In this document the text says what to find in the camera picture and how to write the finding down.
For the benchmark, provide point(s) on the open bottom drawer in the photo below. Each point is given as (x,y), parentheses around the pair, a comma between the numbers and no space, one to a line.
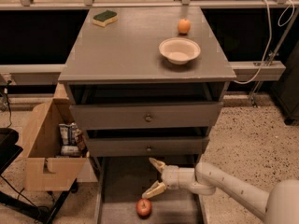
(124,179)

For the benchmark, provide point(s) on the cardboard box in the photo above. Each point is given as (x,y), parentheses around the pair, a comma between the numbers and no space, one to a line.
(45,168)

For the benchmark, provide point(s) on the white paper bowl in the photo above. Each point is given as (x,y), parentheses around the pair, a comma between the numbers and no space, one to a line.
(179,50)

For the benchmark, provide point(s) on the orange fruit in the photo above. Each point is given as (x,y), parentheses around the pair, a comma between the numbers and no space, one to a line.
(184,26)

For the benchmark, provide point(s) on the red apple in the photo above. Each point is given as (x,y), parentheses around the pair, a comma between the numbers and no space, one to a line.
(143,207)

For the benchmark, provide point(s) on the middle grey drawer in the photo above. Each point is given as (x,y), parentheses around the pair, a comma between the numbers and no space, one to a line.
(160,146)

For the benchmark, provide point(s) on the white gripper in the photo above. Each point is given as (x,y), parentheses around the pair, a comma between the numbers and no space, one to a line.
(170,175)

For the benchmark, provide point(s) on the top grey drawer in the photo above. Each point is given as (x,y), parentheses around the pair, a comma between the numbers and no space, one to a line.
(145,116)

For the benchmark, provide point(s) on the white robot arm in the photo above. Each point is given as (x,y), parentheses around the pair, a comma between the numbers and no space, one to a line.
(279,206)

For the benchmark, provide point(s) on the grey drawer cabinet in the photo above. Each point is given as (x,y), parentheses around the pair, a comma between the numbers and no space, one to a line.
(122,64)

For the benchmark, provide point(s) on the green yellow sponge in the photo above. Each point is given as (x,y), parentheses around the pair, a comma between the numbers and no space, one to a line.
(104,18)

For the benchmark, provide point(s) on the snack packets in box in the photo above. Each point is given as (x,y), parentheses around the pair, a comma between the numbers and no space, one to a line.
(72,140)

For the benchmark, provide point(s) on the grey drawer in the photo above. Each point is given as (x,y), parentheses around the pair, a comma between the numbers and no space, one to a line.
(145,116)
(160,146)

